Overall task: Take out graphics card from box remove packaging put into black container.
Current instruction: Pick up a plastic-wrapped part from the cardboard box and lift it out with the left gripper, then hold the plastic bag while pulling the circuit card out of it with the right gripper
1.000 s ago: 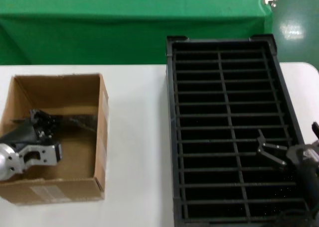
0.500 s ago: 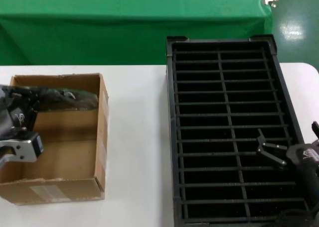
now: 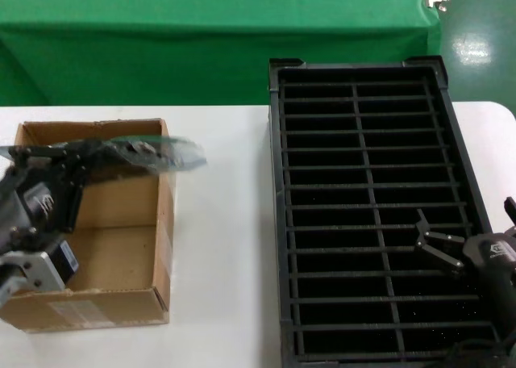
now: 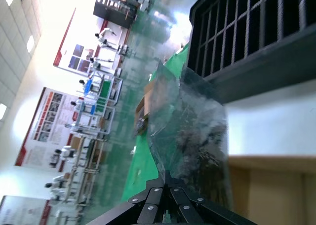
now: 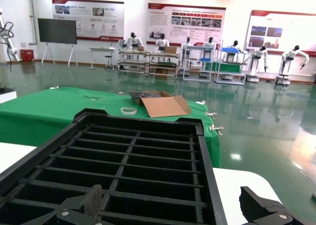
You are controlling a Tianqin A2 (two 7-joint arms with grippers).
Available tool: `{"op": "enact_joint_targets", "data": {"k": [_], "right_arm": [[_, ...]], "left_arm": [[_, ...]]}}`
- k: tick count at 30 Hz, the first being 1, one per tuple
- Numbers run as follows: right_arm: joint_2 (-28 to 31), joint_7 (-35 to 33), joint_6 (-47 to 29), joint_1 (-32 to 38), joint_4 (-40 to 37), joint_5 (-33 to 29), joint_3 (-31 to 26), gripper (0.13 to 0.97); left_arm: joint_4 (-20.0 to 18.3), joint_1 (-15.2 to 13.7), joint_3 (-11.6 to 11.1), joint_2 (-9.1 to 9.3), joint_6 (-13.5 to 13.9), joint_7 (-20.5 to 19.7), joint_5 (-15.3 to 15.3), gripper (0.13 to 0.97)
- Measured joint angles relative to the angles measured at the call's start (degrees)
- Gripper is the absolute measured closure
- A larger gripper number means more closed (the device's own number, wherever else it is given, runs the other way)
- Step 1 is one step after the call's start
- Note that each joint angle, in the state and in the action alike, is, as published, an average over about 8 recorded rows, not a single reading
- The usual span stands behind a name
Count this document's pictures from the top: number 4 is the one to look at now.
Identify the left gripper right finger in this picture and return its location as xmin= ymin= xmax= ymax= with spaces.
xmin=167 ymin=174 xmax=259 ymax=225

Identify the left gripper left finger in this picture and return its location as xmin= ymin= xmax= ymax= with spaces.
xmin=85 ymin=171 xmax=169 ymax=225

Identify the translucent antistatic bag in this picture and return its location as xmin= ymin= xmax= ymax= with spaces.
xmin=147 ymin=59 xmax=234 ymax=211

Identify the large brown cardboard box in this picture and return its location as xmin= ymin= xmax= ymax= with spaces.
xmin=228 ymin=155 xmax=316 ymax=225

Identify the flat cardboard box with flap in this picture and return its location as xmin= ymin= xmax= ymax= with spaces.
xmin=134 ymin=76 xmax=159 ymax=137

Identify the black slotted container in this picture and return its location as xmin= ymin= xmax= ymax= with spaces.
xmin=187 ymin=0 xmax=316 ymax=105

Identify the green cloth covered table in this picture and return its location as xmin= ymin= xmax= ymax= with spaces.
xmin=120 ymin=43 xmax=192 ymax=207

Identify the white humanoid robot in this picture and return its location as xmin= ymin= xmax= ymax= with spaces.
xmin=44 ymin=174 xmax=73 ymax=199
xmin=94 ymin=27 xmax=117 ymax=48
xmin=78 ymin=78 xmax=95 ymax=93
xmin=70 ymin=99 xmax=87 ymax=122
xmin=89 ymin=56 xmax=116 ymax=71
xmin=50 ymin=146 xmax=76 ymax=173

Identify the white metal shelf rack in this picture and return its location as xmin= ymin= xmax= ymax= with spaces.
xmin=81 ymin=73 xmax=123 ymax=106
xmin=71 ymin=99 xmax=116 ymax=135

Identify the black server cabinet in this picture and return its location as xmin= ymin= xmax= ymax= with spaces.
xmin=92 ymin=0 xmax=139 ymax=29

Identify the metal frame workbench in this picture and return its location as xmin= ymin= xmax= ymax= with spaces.
xmin=66 ymin=168 xmax=99 ymax=206
xmin=71 ymin=133 xmax=107 ymax=172

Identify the wall poster with round icons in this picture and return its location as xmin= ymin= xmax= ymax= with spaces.
xmin=0 ymin=195 xmax=51 ymax=225

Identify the wall poster with photo row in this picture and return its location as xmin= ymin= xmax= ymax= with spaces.
xmin=14 ymin=86 xmax=83 ymax=167

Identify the wall poster with building photos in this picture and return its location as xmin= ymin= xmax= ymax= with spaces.
xmin=53 ymin=7 xmax=130 ymax=75

